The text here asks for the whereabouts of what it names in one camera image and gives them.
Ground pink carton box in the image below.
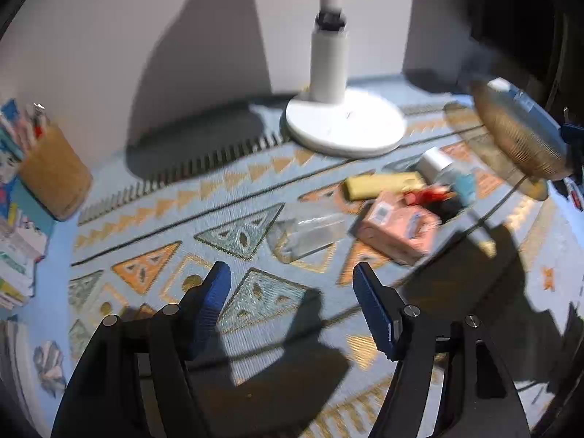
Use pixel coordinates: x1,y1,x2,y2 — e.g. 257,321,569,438
351,192,442,265

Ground clear plastic case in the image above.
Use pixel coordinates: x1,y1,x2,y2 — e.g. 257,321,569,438
269,214,345,263

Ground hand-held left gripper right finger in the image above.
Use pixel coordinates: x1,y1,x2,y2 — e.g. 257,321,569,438
352,262,532,438

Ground patterned blue table mat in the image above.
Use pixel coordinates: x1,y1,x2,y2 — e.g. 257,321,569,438
34,75,584,438

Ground red toy figure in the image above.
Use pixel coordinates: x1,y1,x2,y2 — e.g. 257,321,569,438
401,185,457,204

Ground light blue translucent figure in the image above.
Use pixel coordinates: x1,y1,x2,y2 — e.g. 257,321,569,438
438,166,480,206

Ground row of books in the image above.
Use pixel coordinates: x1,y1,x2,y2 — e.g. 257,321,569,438
0,98,51,311

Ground gold ribbed bowl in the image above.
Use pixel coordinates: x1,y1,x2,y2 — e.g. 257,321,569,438
470,77,573,181

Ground light blue box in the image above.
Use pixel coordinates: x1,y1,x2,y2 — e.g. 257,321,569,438
9,178,55,238

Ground small blue object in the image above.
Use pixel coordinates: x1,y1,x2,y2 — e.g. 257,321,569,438
560,107,584,147

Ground pens in holder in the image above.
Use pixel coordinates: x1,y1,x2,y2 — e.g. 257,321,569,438
25,103,51,140

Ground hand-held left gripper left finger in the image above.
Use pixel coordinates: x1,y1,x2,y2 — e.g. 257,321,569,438
50,261,233,438

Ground white lamp base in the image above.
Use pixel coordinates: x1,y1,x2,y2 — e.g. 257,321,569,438
285,0,407,158

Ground yellow flat block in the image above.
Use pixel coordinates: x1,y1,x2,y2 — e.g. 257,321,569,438
343,172,427,200

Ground dark monitor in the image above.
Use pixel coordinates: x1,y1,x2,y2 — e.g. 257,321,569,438
465,0,584,115

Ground wooden pen holder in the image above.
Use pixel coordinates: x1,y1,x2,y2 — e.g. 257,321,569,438
17,123,93,222

